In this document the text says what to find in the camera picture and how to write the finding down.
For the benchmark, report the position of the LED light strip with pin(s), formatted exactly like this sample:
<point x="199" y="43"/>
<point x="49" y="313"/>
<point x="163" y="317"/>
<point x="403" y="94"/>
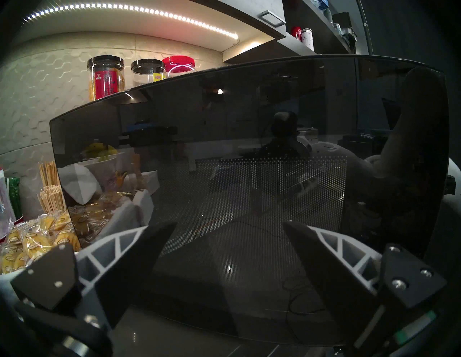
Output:
<point x="108" y="5"/>

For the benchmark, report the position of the white box of packaged cakes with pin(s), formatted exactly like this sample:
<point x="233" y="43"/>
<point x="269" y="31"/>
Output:
<point x="36" y="241"/>

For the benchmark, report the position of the wooden stir sticks bundle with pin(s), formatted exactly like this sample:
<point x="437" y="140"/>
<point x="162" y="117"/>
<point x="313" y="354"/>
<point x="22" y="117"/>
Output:
<point x="52" y="190"/>

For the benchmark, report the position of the snack jar yellow label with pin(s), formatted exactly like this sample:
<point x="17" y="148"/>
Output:
<point x="147" y="70"/>

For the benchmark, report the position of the black glass microwave door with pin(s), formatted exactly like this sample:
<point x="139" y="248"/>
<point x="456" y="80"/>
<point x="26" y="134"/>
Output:
<point x="234" y="144"/>

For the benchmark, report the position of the snack jar red label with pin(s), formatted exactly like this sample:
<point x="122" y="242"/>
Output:
<point x="106" y="77"/>

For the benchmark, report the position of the white can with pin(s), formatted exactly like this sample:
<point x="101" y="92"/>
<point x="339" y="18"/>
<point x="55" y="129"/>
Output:
<point x="307" y="39"/>

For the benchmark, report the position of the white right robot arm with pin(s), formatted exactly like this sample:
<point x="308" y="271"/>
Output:
<point x="455" y="223"/>

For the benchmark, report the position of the large clear jar red lid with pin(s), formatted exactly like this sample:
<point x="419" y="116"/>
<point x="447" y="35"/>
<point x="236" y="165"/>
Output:
<point x="179" y="64"/>

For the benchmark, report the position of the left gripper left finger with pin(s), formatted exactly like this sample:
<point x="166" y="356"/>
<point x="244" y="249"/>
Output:
<point x="119" y="273"/>

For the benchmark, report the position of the dark open wall shelf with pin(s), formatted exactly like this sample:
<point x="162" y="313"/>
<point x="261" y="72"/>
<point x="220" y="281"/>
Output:
<point x="324" y="39"/>

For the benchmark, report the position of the dark upper wall cabinet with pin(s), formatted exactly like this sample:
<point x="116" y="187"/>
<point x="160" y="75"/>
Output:
<point x="252" y="10"/>

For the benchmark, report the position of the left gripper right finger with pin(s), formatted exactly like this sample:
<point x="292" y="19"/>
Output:
<point x="331" y="273"/>

